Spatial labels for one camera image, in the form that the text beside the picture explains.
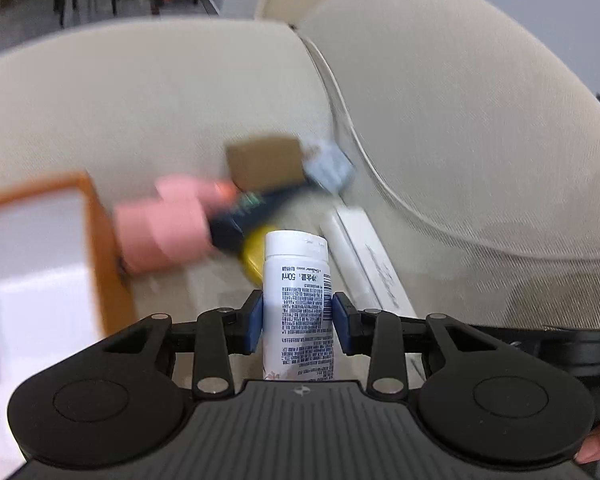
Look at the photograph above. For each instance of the white bottle with printed label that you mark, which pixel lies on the white bottle with printed label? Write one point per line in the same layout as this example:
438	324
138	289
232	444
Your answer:
297	310

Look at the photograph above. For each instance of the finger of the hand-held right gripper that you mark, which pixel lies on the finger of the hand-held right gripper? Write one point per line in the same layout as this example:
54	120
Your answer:
535	340

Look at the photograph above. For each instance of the small yellow container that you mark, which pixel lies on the small yellow container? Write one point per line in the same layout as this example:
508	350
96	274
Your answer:
254	255

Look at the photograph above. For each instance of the dark shampoo bottle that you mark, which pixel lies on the dark shampoo bottle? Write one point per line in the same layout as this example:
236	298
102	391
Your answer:
235	220

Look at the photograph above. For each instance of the long white box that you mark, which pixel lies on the long white box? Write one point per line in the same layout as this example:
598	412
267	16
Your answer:
365	255

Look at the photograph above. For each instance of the orange cardboard storage box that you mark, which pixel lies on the orange cardboard storage box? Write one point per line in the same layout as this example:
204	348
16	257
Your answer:
105	260

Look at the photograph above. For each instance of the translucent blue packet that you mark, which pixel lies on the translucent blue packet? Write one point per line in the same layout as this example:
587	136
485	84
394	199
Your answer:
330	167

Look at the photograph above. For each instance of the pink plastic bottle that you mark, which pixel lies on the pink plastic bottle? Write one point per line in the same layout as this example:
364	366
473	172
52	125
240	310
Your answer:
165	225

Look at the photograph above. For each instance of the brown cardboard box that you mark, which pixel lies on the brown cardboard box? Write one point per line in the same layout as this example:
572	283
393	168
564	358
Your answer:
265	162

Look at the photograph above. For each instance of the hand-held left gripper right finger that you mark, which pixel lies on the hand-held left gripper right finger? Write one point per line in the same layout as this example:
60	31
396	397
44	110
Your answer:
341	327

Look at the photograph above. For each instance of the beige fabric sofa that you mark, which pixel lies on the beige fabric sofa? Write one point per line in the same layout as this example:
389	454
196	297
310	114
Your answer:
130	85

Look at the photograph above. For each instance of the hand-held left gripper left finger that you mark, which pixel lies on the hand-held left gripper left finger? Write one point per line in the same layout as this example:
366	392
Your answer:
252	322

